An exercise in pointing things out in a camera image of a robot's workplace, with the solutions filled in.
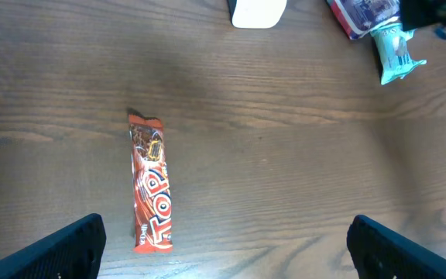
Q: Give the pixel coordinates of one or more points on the orange Top chocolate bar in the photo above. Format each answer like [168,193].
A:
[151,186]

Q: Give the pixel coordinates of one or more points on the red blue snack packet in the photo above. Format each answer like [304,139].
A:
[360,17]

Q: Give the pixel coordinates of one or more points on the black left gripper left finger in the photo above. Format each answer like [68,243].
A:
[74,252]

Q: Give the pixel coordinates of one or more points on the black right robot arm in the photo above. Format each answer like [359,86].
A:
[415,14]

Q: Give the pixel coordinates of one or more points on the teal white snack packet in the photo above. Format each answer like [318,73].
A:
[395,58]

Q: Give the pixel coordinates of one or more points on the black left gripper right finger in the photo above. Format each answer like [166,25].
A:
[378,252]

